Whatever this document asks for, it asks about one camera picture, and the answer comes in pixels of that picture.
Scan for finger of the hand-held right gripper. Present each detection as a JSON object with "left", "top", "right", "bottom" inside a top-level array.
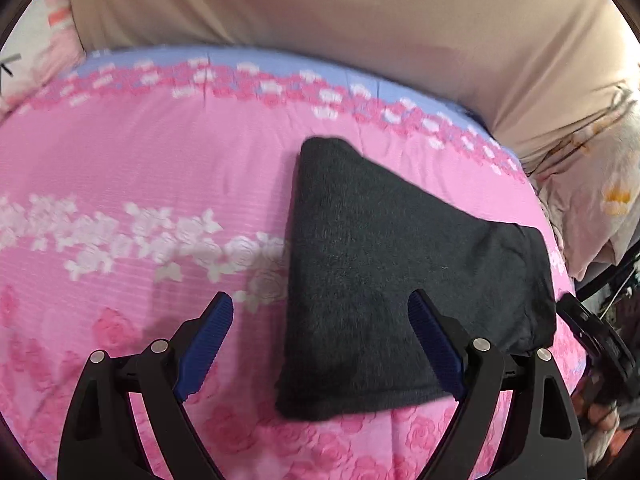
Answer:
[{"left": 556, "top": 292, "right": 640, "bottom": 406}]

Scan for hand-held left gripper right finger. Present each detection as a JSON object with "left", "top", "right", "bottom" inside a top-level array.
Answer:
[{"left": 407, "top": 288, "right": 587, "bottom": 480}]

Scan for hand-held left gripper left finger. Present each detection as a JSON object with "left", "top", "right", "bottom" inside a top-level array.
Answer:
[{"left": 56, "top": 291, "right": 235, "bottom": 480}]

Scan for dark grey pants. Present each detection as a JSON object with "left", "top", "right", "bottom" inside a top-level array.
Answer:
[{"left": 276, "top": 136, "right": 559, "bottom": 422}]

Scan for pale floral blanket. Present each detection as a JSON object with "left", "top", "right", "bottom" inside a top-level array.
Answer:
[{"left": 520, "top": 80, "right": 640, "bottom": 282}]

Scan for pink rose print bed sheet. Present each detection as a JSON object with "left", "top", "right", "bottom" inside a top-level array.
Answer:
[{"left": 0, "top": 45, "right": 589, "bottom": 480}]

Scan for beige cloth cover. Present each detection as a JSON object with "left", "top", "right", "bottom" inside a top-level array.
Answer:
[{"left": 65, "top": 0, "right": 640, "bottom": 161}]

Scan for white rabbit face cushion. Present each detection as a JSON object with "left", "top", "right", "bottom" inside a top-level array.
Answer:
[{"left": 0, "top": 0, "right": 87, "bottom": 122}]

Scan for black metal frame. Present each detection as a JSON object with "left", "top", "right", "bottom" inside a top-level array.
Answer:
[{"left": 574, "top": 255, "right": 640, "bottom": 297}]

